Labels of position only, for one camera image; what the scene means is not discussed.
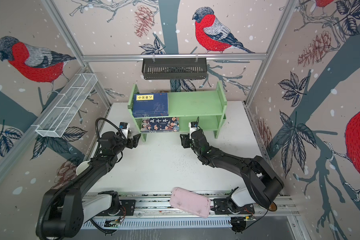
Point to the plush toy brown white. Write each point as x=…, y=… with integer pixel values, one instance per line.
x=273, y=207

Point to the white mesh wall tray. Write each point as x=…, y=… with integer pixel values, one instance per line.
x=59, y=118

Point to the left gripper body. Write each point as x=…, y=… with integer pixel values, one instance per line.
x=121, y=144

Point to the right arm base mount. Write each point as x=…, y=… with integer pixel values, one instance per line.
x=228, y=207

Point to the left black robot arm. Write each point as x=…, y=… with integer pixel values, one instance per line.
x=65, y=210

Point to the black hanging wire basket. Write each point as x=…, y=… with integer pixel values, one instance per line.
x=175, y=69

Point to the pink plastic case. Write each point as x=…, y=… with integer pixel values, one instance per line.
x=190, y=202

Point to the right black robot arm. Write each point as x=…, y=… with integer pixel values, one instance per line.
x=262, y=184

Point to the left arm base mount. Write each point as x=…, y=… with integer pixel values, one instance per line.
x=125, y=208

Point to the blue book yellow label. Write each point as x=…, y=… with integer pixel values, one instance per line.
x=148, y=103
x=149, y=115

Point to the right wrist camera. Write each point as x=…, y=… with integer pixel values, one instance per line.
x=193, y=127

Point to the green wooden two-tier shelf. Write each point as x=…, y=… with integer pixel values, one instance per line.
x=207, y=107

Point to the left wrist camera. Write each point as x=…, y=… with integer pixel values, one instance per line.
x=124, y=127

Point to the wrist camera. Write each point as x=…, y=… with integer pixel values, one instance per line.
x=124, y=127
x=193, y=127

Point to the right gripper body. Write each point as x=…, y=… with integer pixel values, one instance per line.
x=199, y=151

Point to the colourful illustrated history book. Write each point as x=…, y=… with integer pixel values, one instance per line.
x=160, y=125

